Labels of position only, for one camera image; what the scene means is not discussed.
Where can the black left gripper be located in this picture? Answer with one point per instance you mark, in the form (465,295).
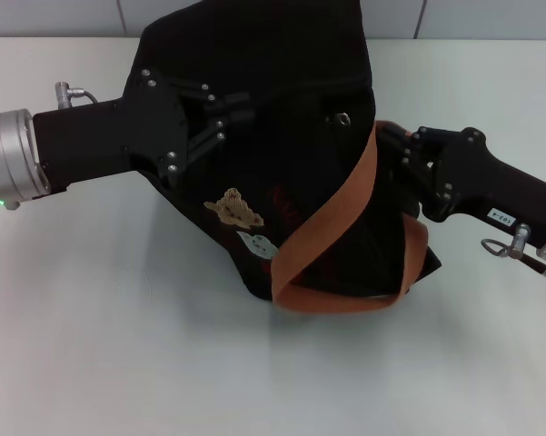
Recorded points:
(118,136)

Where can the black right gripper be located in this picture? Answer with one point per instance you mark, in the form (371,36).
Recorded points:
(490,186)

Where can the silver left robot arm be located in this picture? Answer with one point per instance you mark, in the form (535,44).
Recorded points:
(4,154)

